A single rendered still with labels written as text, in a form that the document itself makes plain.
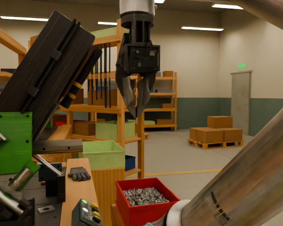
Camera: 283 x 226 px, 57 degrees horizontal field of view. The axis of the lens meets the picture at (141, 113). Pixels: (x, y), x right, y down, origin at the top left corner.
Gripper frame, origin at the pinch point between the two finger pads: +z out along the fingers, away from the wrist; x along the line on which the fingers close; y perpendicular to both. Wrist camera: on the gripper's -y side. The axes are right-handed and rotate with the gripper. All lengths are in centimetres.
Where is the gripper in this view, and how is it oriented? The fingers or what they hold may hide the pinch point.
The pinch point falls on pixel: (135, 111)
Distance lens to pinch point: 59.6
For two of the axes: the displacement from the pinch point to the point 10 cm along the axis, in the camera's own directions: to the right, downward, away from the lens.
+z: 0.0, 10.0, 0.7
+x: 9.7, -0.2, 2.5
